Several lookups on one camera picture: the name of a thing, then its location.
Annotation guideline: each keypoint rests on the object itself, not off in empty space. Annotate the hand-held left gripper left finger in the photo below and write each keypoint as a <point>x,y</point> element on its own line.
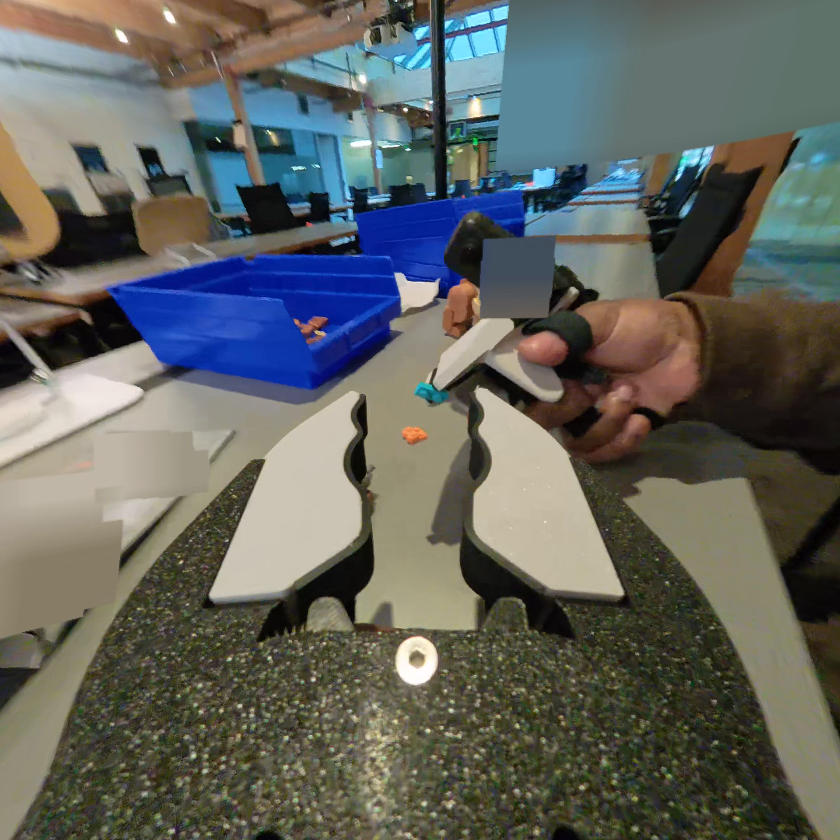
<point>302,518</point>

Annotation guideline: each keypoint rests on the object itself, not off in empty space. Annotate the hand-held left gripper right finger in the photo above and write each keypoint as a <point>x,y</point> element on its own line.
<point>538,518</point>

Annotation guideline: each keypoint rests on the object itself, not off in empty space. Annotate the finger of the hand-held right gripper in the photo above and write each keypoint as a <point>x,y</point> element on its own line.
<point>472,351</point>

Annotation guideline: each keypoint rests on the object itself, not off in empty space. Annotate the teal toy brick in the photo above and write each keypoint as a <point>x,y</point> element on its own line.
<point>431,392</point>

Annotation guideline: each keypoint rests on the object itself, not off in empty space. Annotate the orange toy brick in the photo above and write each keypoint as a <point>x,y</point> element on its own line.
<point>415,434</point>

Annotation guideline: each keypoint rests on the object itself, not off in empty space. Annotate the pile of brown toy bricks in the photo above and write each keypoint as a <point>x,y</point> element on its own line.
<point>312,328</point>

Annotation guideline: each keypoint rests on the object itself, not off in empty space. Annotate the blue plastic bin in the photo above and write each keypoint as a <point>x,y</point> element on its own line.
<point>229,328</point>

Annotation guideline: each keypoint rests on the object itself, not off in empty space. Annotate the person's right forearm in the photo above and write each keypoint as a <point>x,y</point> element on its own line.
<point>768,367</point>

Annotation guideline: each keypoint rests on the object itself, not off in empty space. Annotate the grey desk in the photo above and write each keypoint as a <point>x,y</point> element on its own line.
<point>262,407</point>

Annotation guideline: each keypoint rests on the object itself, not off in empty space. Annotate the white desk stand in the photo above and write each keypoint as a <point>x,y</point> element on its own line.
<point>79,407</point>

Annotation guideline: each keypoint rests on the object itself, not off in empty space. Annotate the person's right hand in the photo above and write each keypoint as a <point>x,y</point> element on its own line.
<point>643,354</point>

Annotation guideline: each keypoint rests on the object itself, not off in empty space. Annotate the brown toy brick animal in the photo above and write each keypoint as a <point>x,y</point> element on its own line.
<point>459,308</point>

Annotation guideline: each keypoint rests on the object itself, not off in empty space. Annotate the stack of blue bins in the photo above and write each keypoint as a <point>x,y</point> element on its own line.
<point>413,236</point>

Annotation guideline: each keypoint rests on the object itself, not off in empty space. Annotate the white crumpled paper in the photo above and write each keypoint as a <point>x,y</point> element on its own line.
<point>417,292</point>

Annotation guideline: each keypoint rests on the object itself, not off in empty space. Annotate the grey instruction booklet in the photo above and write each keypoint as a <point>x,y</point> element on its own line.
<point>151,518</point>

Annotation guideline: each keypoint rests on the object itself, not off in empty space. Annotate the black office chair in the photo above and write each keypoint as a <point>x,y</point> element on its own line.
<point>269,207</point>
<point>319,207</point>

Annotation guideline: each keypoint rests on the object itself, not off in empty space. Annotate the black pole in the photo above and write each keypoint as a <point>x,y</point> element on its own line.
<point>438,98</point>

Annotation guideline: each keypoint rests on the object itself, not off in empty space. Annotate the long wooden table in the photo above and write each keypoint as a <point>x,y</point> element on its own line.
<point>275,239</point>

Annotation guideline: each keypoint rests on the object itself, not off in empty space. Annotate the wood-framed black panel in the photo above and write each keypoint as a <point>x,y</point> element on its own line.
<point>29,210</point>

